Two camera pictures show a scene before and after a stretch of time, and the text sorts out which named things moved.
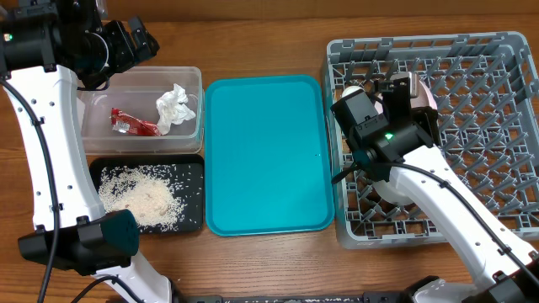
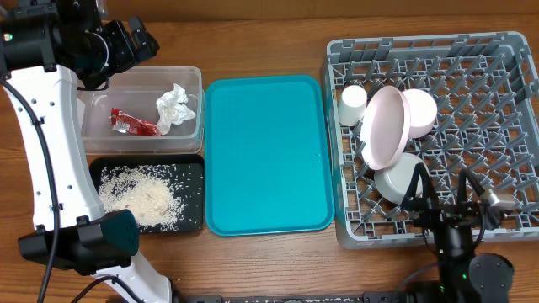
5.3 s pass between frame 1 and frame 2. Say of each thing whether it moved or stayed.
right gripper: moved
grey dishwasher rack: stayed
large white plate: moved
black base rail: stayed
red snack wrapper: stayed
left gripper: stayed
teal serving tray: stayed
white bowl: moved
